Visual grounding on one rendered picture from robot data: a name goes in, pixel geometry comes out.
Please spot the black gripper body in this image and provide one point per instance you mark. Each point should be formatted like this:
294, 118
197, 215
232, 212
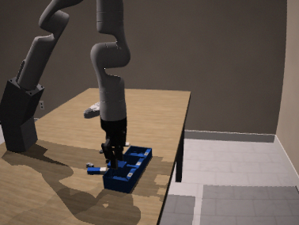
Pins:
111, 126

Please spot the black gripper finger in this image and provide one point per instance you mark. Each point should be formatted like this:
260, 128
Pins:
108, 151
123, 137

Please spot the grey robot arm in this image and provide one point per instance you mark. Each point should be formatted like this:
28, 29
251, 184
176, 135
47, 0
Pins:
103, 55

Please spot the blue three-compartment bin rack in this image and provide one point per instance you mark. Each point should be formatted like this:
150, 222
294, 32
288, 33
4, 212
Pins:
114, 179

